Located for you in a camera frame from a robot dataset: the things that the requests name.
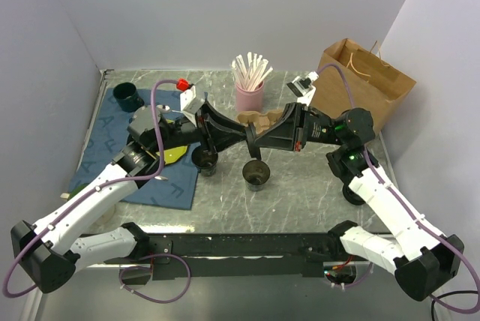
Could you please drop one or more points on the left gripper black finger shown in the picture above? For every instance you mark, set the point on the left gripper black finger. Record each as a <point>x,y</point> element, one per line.
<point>219,141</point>
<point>220,121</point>

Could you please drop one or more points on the green polka dot plate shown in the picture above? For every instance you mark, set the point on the green polka dot plate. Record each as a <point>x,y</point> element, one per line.
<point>173,155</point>

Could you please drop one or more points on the pink straw holder cup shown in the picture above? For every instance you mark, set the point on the pink straw holder cup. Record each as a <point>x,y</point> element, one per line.
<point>249,100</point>

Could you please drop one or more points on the brown paper bag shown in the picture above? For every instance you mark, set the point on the brown paper bag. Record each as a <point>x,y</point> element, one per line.
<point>358,77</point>

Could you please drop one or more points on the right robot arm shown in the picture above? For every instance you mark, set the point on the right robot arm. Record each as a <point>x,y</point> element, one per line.
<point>421,257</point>

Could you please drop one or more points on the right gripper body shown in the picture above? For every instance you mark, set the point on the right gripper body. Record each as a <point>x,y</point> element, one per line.
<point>307,127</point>

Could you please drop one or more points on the brown pulp cup carrier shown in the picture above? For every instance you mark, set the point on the brown pulp cup carrier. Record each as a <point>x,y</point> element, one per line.
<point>260,121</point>

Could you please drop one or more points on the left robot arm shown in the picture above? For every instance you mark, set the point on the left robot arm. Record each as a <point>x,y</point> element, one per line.
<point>51,250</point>

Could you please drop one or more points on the silver spoon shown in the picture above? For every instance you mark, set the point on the silver spoon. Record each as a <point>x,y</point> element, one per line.
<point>163,108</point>

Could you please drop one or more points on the dark green mug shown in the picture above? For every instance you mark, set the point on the dark green mug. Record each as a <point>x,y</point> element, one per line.
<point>127,97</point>

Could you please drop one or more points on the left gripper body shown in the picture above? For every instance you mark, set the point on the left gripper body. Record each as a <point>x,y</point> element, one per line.
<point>183,133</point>

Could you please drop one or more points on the white paper straws bundle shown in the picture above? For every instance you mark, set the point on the white paper straws bundle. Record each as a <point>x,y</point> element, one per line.
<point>249,75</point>

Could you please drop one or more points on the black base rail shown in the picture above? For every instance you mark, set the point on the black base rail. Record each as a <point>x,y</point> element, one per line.
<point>230,255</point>

